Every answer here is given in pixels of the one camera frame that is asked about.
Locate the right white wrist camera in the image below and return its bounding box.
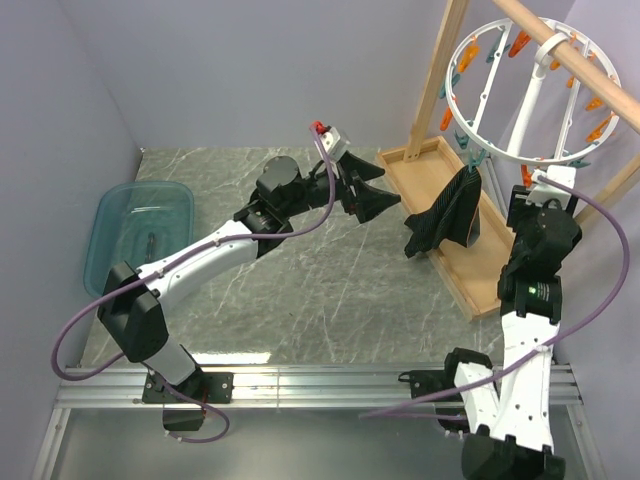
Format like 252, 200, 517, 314
527, 165, 577, 209

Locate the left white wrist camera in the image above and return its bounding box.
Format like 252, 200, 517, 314
319, 127, 350, 162

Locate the aluminium mounting rail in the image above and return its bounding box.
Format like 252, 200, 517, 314
49, 363, 586, 412

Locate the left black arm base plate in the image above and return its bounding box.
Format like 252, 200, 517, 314
142, 372, 234, 404

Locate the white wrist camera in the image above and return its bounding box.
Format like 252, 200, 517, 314
319, 127, 350, 162
527, 165, 577, 209

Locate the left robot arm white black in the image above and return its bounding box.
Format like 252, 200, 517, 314
97, 152, 401, 402

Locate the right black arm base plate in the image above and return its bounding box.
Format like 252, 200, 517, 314
397, 370, 449, 399

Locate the teal clothes peg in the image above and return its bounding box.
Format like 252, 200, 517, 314
485, 30, 511, 64
454, 131, 470, 150
467, 149, 487, 172

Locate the teal transparent plastic bin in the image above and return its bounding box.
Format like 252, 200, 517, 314
83, 181, 195, 298

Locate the orange clothes peg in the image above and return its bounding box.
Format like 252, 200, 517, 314
585, 97, 604, 111
586, 112, 616, 144
457, 43, 480, 73
508, 30, 531, 58
440, 107, 453, 131

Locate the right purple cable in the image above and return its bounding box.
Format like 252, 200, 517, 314
358, 174, 631, 420

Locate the black striped underwear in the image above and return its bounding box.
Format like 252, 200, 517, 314
404, 167, 482, 258

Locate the purple cable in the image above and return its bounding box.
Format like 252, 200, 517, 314
358, 174, 631, 420
50, 122, 337, 444

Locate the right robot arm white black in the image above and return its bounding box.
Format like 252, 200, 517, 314
402, 186, 582, 479

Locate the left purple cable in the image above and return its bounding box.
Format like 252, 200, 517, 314
50, 122, 337, 444

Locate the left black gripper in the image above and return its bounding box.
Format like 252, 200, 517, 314
282, 152, 401, 223

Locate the white round clip hanger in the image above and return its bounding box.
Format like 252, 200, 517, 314
439, 19, 619, 168

